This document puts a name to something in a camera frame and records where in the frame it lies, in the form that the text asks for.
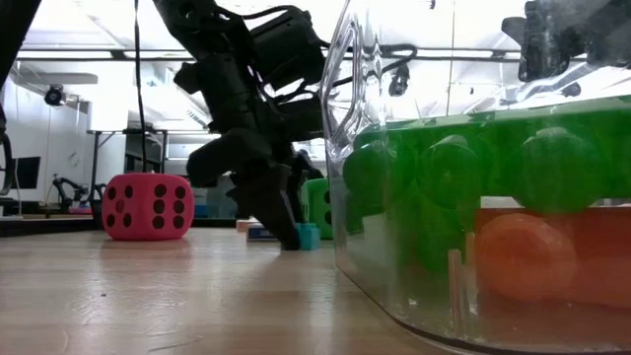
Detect clear plastic bin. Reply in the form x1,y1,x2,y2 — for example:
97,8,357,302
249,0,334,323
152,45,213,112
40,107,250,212
319,0,631,355

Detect blue toy block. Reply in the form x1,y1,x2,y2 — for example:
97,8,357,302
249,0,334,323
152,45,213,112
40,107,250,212
294,222,322,251

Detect green foam dice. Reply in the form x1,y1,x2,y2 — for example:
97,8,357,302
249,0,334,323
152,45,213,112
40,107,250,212
300,177,334,241

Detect red studded toy block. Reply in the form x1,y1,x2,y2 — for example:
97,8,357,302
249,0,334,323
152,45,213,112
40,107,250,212
475,205,631,317

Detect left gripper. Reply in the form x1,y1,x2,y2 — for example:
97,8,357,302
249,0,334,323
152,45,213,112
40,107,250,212
175,51,326,251

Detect long orange toy block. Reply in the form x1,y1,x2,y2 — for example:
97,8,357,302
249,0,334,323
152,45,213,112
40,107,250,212
475,212,631,310

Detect long green toy block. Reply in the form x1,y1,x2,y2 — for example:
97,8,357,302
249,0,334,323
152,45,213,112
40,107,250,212
342,96,631,218

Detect hanging black cable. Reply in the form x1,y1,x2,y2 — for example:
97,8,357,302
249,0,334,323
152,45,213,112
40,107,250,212
133,0,149,174

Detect dark monitor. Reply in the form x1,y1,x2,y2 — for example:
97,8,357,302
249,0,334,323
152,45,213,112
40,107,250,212
12,156,42,190

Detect table with black legs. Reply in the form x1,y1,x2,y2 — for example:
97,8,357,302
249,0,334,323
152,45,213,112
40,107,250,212
87,127,170,218

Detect pink foam dice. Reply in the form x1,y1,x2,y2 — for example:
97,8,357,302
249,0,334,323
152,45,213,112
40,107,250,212
102,172,195,243

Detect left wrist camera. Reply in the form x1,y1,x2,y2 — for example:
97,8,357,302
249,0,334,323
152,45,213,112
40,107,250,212
250,7,326,90

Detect black ceiling camera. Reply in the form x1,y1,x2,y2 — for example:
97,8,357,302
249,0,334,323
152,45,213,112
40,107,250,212
43,84,65,107

